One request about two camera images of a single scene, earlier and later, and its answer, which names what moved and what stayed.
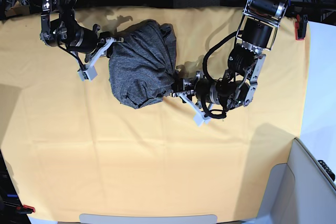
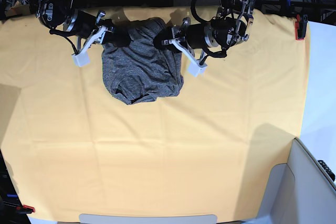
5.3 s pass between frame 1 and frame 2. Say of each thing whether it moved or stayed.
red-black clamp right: stayed
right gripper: moved
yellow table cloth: stayed
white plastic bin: stayed
